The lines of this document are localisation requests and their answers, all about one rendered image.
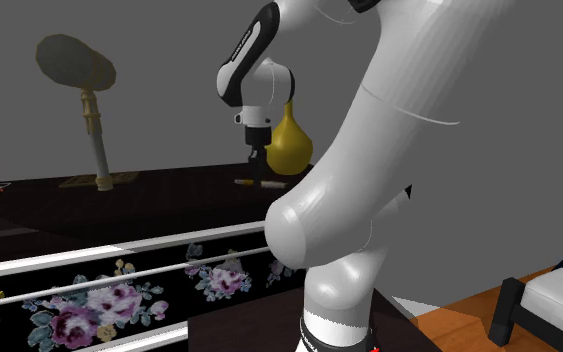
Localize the dark robot stand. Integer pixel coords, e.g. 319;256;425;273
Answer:
186;286;444;352

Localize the olive lamp on pale stand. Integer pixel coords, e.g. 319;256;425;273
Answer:
35;33;140;192

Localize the black bed with white mattress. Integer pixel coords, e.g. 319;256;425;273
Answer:
487;232;563;352

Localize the yellow pear-shaped vase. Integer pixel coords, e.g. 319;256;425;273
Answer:
264;98;314;177

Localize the white and yellow pen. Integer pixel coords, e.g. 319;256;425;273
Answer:
233;178;290;190

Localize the dark floral chest of drawers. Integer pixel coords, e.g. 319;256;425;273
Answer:
0;162;317;352

